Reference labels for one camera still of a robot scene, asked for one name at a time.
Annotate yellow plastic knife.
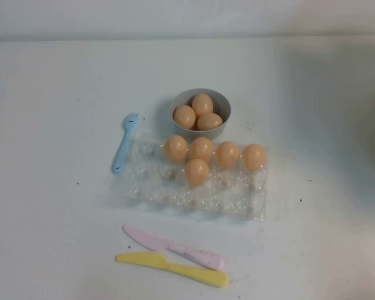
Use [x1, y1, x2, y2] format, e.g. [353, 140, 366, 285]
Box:
[115, 251, 230, 288]

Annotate grey round bowl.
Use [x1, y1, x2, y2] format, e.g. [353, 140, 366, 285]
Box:
[169, 88, 233, 142]

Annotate pink plastic knife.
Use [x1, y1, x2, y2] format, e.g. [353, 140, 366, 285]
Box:
[122, 224, 226, 271]

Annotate tan plastic egg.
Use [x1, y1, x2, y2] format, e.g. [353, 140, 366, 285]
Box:
[164, 134, 189, 163]
[173, 104, 197, 130]
[242, 143, 267, 172]
[185, 158, 211, 187]
[189, 136, 214, 164]
[192, 93, 214, 118]
[197, 112, 223, 131]
[216, 141, 241, 169]

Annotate light blue plastic fork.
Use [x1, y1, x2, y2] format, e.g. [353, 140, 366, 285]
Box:
[111, 112, 141, 174]

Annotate clear plastic egg tray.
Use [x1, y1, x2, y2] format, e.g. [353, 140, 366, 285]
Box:
[120, 132, 268, 223]

